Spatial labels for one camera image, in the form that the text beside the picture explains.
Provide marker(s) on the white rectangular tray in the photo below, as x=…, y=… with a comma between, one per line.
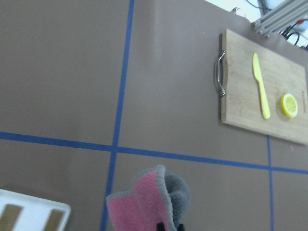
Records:
x=35, y=211

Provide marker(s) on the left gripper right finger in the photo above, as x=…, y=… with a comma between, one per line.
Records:
x=181, y=227

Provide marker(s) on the pink and grey cloth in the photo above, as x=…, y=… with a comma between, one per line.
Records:
x=157, y=196

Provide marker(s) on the yellow lemon slices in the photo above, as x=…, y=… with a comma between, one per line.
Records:
x=289, y=105

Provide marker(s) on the aluminium frame post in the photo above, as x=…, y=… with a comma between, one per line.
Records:
x=282, y=16

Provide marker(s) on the wooden cutting board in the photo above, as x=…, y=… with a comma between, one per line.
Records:
x=240, y=106

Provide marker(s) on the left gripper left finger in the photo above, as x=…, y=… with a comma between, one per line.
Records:
x=160, y=227

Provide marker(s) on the yellow plastic knife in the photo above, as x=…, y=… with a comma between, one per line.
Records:
x=262, y=93

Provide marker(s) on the wooden chopstick rail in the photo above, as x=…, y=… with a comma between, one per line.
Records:
x=54, y=220
x=9, y=217

